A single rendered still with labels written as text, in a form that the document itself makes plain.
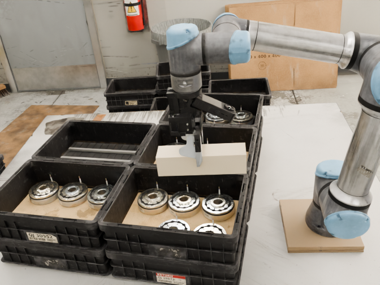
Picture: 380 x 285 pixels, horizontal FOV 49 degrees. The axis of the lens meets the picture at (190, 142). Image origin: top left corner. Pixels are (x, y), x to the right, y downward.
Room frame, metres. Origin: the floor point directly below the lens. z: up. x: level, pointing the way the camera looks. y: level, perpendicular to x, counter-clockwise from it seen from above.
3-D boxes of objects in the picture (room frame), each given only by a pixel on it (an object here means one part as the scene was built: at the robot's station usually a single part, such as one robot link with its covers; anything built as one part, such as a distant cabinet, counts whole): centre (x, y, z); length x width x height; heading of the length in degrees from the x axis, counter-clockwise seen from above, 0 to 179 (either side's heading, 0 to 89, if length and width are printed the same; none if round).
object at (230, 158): (0.95, -0.03, 1.08); 0.24 x 0.06 x 0.06; 84
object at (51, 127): (1.98, 0.67, 0.71); 0.22 x 0.19 x 0.01; 84
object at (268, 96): (2.50, -0.36, 0.37); 0.40 x 0.30 x 0.45; 83
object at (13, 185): (1.10, 0.44, 0.87); 0.40 x 0.30 x 0.11; 74
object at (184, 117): (0.95, 0.00, 1.23); 0.09 x 0.08 x 0.12; 83
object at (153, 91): (2.99, 0.40, 0.31); 0.40 x 0.30 x 0.34; 84
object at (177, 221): (0.91, 0.07, 0.86); 0.10 x 0.10 x 0.01
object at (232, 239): (0.99, 0.05, 0.92); 0.40 x 0.30 x 0.02; 74
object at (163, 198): (1.08, 0.14, 0.86); 0.10 x 0.10 x 0.01
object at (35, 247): (1.10, 0.44, 0.76); 0.40 x 0.30 x 0.12; 74
